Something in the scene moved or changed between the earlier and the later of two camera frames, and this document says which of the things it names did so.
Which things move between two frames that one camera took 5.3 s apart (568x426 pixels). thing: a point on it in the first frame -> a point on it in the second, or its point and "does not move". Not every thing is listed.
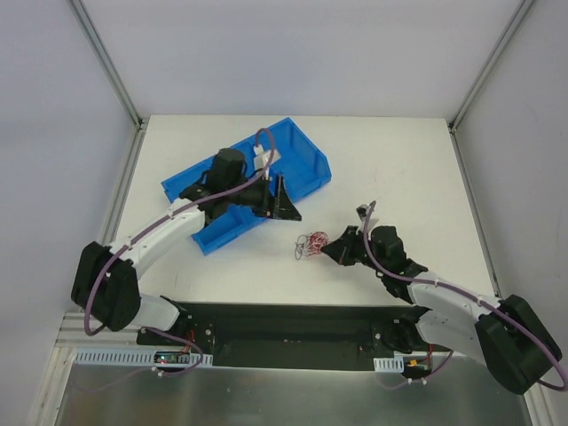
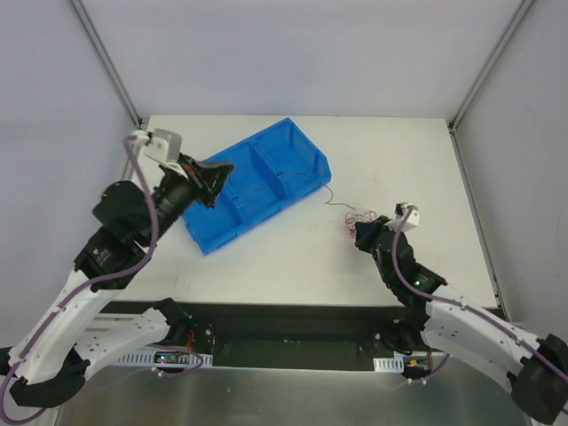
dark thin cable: x=300 y=243 -> x=326 y=202
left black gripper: x=272 y=198 -> x=198 y=180
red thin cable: x=315 y=242 -> x=352 y=217
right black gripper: x=347 y=245 -> x=373 y=237
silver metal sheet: x=285 y=396 does not move
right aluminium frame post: x=493 y=59 does not move
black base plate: x=290 y=336 does not move
